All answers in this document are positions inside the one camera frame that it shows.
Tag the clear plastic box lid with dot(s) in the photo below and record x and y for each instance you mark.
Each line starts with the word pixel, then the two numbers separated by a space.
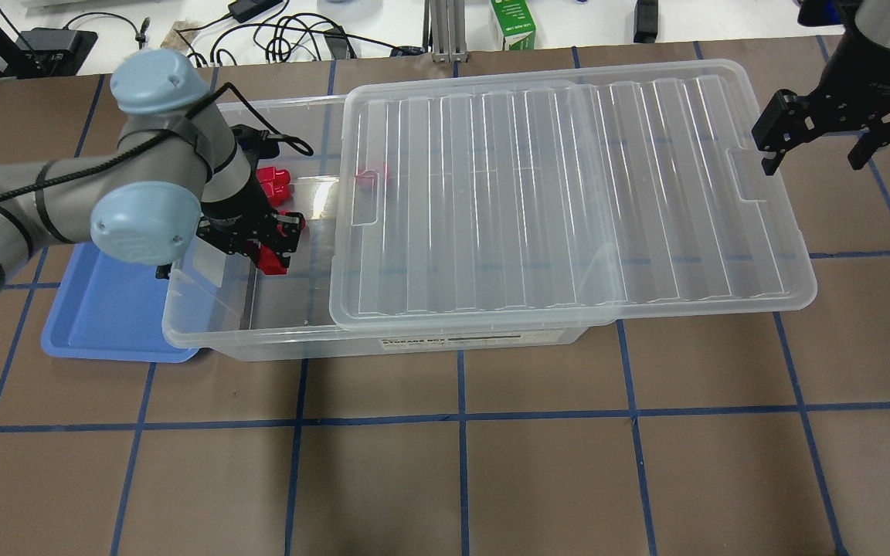
pixel 700 228

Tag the blue plastic tray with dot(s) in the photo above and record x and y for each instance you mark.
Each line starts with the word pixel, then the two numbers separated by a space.
pixel 108 310

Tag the black power adapter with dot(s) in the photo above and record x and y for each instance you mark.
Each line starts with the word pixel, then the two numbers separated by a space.
pixel 247 10

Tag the clear plastic storage box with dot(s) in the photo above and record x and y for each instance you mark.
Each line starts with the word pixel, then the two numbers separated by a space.
pixel 275 309

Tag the green white carton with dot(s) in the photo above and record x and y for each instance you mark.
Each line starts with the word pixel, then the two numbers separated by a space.
pixel 514 25

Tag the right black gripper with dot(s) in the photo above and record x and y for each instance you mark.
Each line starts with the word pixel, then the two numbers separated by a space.
pixel 861 83

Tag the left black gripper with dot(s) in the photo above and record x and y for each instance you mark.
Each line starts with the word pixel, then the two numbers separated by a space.
pixel 235 216

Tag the aluminium frame post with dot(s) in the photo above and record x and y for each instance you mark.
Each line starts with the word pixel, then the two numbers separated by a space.
pixel 444 31

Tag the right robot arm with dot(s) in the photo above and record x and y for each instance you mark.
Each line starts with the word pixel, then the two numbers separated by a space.
pixel 869 18

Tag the red block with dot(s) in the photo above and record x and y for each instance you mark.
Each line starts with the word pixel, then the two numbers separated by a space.
pixel 270 263
pixel 372 178
pixel 277 194
pixel 273 176
pixel 290 222

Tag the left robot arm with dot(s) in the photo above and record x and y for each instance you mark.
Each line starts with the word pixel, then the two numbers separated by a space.
pixel 180 173

